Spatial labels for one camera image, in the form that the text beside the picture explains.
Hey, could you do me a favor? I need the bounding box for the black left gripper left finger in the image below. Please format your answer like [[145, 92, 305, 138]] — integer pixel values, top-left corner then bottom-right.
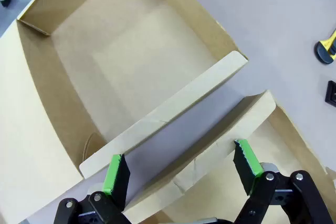
[[54, 153, 132, 224]]

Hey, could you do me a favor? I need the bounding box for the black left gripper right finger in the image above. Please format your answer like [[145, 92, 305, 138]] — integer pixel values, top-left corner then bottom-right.
[[233, 138, 329, 224]]

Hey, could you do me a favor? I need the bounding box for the black rectangular box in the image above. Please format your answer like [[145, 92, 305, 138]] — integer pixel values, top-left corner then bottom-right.
[[324, 80, 336, 108]]

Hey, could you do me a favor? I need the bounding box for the yellow black utility knife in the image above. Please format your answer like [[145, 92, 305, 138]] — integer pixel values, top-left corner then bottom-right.
[[314, 28, 336, 65]]

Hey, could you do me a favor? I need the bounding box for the brown cardboard box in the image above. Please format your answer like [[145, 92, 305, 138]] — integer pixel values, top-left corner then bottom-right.
[[122, 89, 336, 224], [0, 0, 249, 224]]

